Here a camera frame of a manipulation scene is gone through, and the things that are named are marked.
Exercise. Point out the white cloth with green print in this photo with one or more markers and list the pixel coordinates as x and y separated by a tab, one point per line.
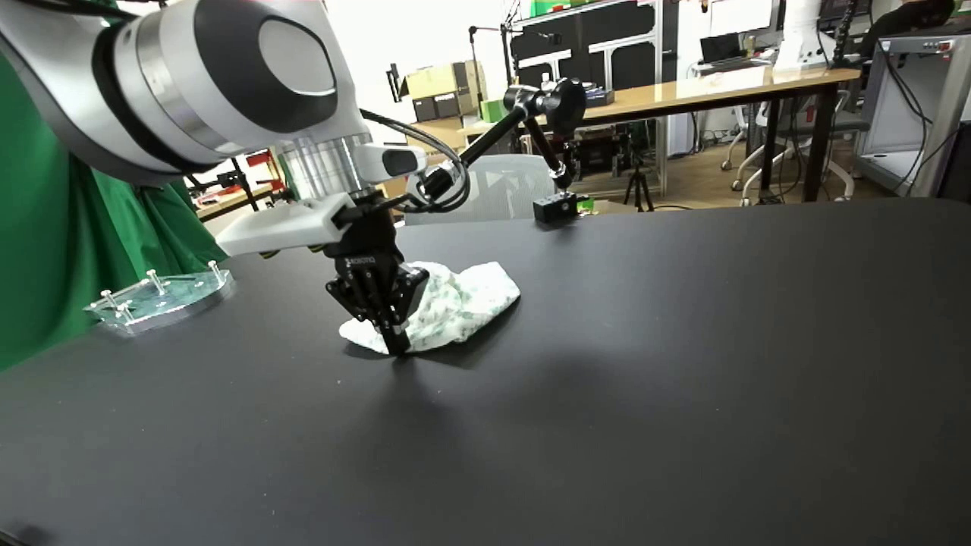
455	297

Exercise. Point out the white curved column object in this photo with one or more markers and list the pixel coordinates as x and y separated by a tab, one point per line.
803	33

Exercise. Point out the grey metal cabinet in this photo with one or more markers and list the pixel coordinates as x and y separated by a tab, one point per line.
915	101

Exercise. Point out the low wooden bench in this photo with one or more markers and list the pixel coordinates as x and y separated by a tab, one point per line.
231	199

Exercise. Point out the wooden desk with black legs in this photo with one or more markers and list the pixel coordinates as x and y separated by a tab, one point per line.
709	92

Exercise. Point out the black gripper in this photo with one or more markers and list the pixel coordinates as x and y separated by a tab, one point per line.
366	247

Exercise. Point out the green backdrop cloth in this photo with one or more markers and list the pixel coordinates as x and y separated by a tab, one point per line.
61	254

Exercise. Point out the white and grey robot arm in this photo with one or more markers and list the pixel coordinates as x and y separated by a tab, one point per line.
201	79

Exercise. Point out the small black tripod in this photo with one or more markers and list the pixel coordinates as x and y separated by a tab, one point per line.
637	186

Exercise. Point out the stacked storage boxes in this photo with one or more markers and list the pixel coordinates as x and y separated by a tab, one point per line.
444	86

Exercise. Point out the black panel board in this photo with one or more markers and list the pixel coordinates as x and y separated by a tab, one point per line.
618	60

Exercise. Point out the white plate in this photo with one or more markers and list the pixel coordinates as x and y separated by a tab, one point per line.
161	295

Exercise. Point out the open laptop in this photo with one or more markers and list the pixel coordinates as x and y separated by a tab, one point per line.
732	53

